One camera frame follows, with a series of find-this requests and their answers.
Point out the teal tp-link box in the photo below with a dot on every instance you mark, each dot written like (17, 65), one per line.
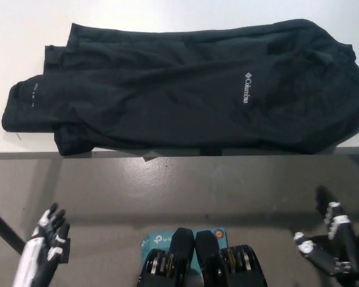
(158, 239)

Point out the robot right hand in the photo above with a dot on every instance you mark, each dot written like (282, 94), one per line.
(341, 245)

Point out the robot left body block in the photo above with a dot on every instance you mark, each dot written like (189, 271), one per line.
(170, 263)

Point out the black Columbia jacket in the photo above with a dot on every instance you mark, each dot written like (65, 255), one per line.
(179, 98)

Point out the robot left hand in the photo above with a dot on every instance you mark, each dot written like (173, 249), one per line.
(33, 260)

